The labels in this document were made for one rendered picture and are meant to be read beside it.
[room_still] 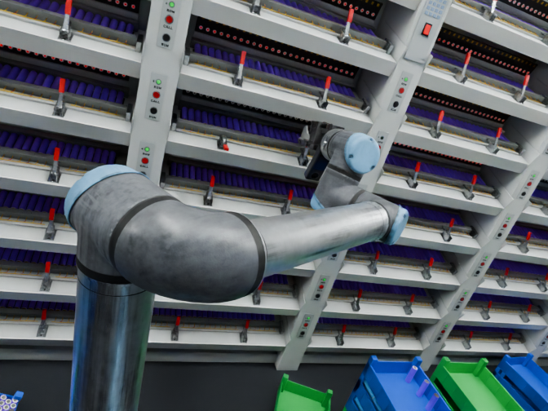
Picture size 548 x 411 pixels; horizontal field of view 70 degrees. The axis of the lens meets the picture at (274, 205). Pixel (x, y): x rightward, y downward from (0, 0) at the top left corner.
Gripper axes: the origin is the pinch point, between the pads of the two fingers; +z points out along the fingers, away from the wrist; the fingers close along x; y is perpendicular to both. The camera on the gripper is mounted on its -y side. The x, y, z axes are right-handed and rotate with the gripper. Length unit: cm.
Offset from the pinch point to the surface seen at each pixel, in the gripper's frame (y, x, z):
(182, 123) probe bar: -2.5, 38.8, 1.5
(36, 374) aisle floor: -95, 70, 11
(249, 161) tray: -9.2, 17.7, -2.6
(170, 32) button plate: 20, 47, -9
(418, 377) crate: -67, -50, -27
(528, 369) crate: -87, -154, 5
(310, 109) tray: 10.1, 4.0, -6.6
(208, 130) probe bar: -2.7, 30.9, 1.8
